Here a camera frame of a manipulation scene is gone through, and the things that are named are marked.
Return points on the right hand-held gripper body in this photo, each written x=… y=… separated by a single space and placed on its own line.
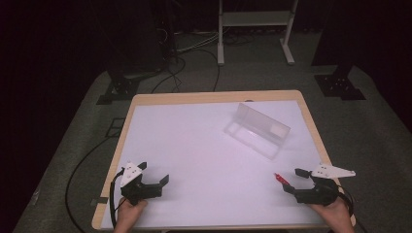
x=319 y=194

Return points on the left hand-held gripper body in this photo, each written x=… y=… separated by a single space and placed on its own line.
x=139 y=191

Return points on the small red stick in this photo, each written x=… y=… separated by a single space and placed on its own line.
x=281 y=179

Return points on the clear plastic box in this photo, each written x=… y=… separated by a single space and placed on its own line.
x=257 y=131

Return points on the person's left hand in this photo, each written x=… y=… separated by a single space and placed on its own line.
x=129 y=215

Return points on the person's right hand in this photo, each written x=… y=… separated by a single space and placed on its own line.
x=335 y=216

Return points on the grey tape strip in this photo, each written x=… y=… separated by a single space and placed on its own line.
x=99 y=201

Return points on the white table mat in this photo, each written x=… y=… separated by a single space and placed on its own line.
x=207 y=181

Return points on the black stand base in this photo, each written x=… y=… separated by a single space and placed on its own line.
x=338 y=85
x=118 y=89

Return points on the wooden table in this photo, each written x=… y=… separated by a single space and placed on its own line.
x=194 y=96

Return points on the white metal stand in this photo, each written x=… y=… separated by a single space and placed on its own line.
x=256 y=17

